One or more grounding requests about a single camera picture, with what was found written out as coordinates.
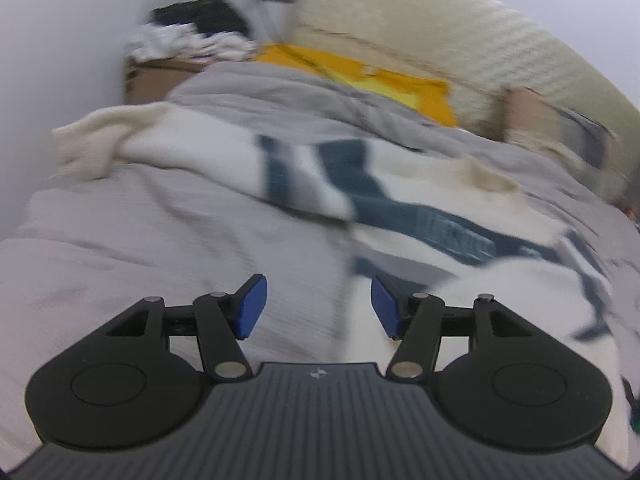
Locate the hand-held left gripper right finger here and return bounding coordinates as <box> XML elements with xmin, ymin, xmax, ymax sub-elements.
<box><xmin>371</xmin><ymin>276</ymin><xmax>526</xmax><ymax>381</ymax></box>

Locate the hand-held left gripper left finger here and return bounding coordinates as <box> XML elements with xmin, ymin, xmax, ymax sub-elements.
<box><xmin>106</xmin><ymin>273</ymin><xmax>268</xmax><ymax>381</ymax></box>

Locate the pile of white clothes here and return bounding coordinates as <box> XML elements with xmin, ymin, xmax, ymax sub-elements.
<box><xmin>124</xmin><ymin>24</ymin><xmax>261</xmax><ymax>63</ymax></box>

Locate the grey duvet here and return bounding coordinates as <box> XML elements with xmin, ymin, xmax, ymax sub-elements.
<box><xmin>0</xmin><ymin>62</ymin><xmax>640</xmax><ymax>453</ymax></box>

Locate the yellow pillow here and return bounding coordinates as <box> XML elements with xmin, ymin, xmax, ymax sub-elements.
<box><xmin>255</xmin><ymin>42</ymin><xmax>458</xmax><ymax>128</ymax></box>

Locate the patchwork pillow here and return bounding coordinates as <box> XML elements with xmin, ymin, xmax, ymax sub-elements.
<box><xmin>502</xmin><ymin>85</ymin><xmax>633</xmax><ymax>196</ymax></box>

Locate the cardboard box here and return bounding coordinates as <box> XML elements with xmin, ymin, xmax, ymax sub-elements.
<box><xmin>124</xmin><ymin>56</ymin><xmax>208</xmax><ymax>106</ymax></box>

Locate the cream quilted headboard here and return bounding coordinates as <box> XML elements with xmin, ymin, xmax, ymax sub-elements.
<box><xmin>290</xmin><ymin>0</ymin><xmax>640</xmax><ymax>196</ymax></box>

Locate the black cloth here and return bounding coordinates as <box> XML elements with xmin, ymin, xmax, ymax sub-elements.
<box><xmin>150</xmin><ymin>0</ymin><xmax>253</xmax><ymax>41</ymax></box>

